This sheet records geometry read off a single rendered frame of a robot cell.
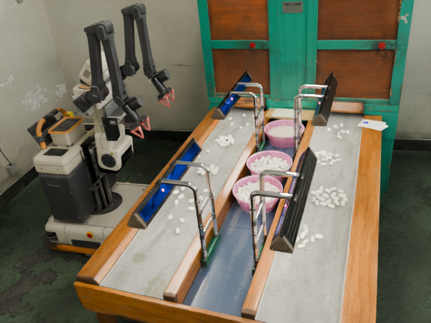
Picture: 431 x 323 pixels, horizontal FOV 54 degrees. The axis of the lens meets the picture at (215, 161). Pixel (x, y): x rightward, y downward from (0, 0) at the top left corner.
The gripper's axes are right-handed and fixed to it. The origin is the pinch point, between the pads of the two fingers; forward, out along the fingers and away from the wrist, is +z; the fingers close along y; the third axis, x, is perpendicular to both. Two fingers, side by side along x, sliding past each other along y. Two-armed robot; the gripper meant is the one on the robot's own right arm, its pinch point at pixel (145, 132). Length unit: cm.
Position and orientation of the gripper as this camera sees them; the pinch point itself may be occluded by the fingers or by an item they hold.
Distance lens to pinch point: 247.4
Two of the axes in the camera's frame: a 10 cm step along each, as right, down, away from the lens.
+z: 5.2, 7.9, 3.3
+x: -8.2, 3.4, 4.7
